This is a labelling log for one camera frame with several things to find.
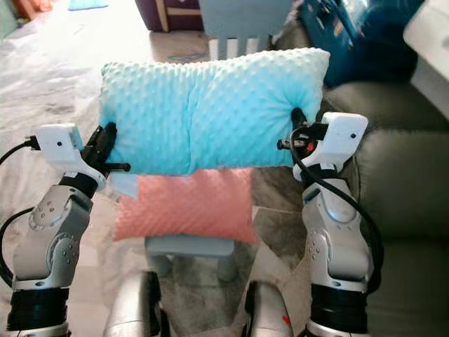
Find teal dotted pillow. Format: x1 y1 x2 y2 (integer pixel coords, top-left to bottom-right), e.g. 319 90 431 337
98 47 332 202

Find coral pink pillow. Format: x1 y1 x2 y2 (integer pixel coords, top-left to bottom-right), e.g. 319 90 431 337
112 167 257 244

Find purple sofa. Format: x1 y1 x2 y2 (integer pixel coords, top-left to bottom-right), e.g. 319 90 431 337
135 0 204 32

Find grey-green leather armchair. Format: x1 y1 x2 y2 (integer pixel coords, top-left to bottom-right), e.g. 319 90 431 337
321 81 436 134

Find dark blue plastic case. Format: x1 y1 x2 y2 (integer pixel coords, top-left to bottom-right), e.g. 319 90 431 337
298 0 425 88

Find blue floor mat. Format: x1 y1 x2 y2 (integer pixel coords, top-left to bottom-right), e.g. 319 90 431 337
68 0 109 11

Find orange cloth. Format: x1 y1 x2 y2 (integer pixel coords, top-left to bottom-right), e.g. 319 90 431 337
14 0 53 20

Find green cabinet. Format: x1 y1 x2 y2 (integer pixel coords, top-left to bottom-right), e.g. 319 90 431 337
0 0 18 39

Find white cabinet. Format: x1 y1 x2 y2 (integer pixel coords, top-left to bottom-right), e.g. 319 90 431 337
403 0 449 120

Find silver left robot leg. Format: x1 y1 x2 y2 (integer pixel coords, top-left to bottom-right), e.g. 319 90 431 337
102 270 162 337

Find silver robot leg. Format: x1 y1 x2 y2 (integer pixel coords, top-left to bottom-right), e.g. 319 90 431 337
102 270 162 337
242 281 297 337

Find silver right robot leg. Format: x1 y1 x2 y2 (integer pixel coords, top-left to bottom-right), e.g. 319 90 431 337
242 281 297 337

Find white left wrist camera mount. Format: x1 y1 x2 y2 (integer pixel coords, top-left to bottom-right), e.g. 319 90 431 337
36 124 107 190

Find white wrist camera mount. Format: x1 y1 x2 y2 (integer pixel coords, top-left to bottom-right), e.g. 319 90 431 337
293 112 369 180
36 124 107 190

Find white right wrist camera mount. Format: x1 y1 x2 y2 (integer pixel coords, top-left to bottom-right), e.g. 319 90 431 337
293 112 369 180

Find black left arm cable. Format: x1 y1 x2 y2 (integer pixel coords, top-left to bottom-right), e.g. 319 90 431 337
0 137 43 289

